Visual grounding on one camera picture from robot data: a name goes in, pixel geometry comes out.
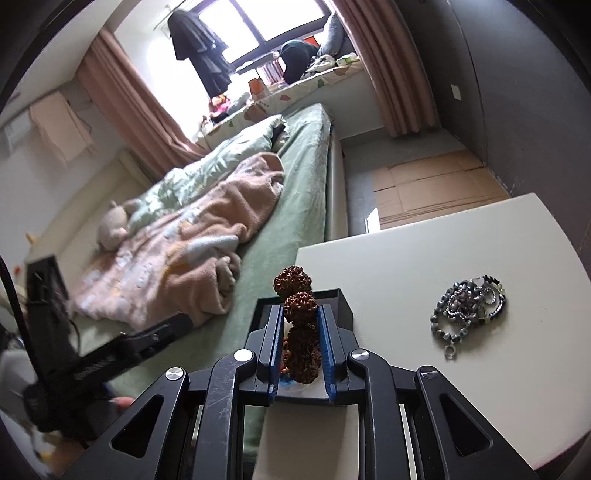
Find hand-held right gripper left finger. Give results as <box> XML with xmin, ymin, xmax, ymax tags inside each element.
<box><xmin>60</xmin><ymin>305</ymin><xmax>284</xmax><ymax>480</ymax></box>

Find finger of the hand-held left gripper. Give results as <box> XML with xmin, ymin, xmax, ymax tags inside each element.
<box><xmin>76</xmin><ymin>311</ymin><xmax>194</xmax><ymax>384</ymax></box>

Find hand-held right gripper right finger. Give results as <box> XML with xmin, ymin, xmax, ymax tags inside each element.
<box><xmin>318</xmin><ymin>305</ymin><xmax>541</xmax><ymax>480</ymax></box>

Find brown rudraksha bead bracelet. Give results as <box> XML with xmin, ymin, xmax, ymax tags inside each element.
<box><xmin>273</xmin><ymin>265</ymin><xmax>321</xmax><ymax>385</ymax></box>

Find black jewelry box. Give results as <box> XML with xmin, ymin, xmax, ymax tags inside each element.
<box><xmin>252</xmin><ymin>288</ymin><xmax>356</xmax><ymax>407</ymax></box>

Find beige plush toy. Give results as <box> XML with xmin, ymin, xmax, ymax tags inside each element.
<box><xmin>96</xmin><ymin>202</ymin><xmax>139</xmax><ymax>252</ymax></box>

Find pink fleece blanket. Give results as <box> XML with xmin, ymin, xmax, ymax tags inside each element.
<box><xmin>69</xmin><ymin>152</ymin><xmax>286</xmax><ymax>326</ymax></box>

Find bed with green sheet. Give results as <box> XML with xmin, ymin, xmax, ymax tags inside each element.
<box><xmin>28</xmin><ymin>102</ymin><xmax>349</xmax><ymax>462</ymax></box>

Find flattened cardboard sheets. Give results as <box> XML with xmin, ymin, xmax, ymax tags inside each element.
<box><xmin>367</xmin><ymin>150</ymin><xmax>511</xmax><ymax>232</ymax></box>

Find light green printed quilt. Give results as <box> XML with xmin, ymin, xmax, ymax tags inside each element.
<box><xmin>124</xmin><ymin>115</ymin><xmax>289</xmax><ymax>232</ymax></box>

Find beige hanging towel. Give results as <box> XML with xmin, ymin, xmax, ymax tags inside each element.
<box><xmin>30</xmin><ymin>92</ymin><xmax>98</xmax><ymax>164</ymax></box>

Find pink-brown curtain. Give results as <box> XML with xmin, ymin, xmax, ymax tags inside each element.
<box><xmin>76</xmin><ymin>28</ymin><xmax>208</xmax><ymax>169</ymax></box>
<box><xmin>323</xmin><ymin>0</ymin><xmax>439</xmax><ymax>138</ymax></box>

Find leaf-print window seat cushion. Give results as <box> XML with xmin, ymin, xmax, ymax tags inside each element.
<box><xmin>203</xmin><ymin>53</ymin><xmax>365</xmax><ymax>134</ymax></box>

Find row of books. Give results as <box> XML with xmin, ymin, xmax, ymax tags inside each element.
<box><xmin>259</xmin><ymin>60</ymin><xmax>284</xmax><ymax>86</ymax></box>

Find dark bag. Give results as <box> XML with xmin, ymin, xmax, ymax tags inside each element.
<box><xmin>279</xmin><ymin>39</ymin><xmax>320</xmax><ymax>86</ymax></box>

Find hanging dark clothes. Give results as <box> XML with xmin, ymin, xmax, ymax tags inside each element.
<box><xmin>167</xmin><ymin>9</ymin><xmax>232</xmax><ymax>95</ymax></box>

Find grey pillow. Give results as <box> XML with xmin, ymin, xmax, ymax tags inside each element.
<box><xmin>316</xmin><ymin>13</ymin><xmax>356</xmax><ymax>58</ymax></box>

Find window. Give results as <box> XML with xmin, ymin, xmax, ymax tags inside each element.
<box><xmin>187</xmin><ymin>0</ymin><xmax>338</xmax><ymax>70</ymax></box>

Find black cable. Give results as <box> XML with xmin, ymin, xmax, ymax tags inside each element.
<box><xmin>0</xmin><ymin>256</ymin><xmax>49</xmax><ymax>393</ymax></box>

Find pile of bead bracelets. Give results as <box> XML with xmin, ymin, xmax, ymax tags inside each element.
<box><xmin>429</xmin><ymin>274</ymin><xmax>508</xmax><ymax>361</ymax></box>

